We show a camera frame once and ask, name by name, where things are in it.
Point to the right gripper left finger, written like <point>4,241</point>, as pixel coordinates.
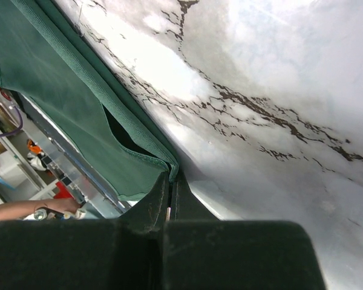
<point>118,253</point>

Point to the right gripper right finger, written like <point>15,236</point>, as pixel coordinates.
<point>201,251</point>

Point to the dark green cloth napkin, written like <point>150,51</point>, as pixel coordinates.
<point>44,59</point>

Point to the person's bare forearm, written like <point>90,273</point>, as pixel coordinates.
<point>20,209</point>

